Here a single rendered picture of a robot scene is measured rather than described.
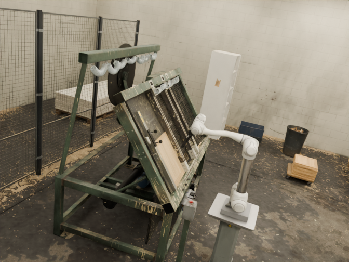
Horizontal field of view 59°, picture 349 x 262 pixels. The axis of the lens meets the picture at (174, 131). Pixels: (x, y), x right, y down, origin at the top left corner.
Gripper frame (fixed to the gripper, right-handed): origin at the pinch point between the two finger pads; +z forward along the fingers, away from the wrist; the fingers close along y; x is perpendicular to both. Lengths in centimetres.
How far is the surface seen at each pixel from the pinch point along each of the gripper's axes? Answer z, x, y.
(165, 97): -1, -72, -59
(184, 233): 63, 62, 29
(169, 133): 15.0, -29.3, -23.3
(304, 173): 59, 139, -327
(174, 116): 14, -50, -64
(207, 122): 138, -93, -394
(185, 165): 39, 7, -31
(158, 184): 29, 13, 43
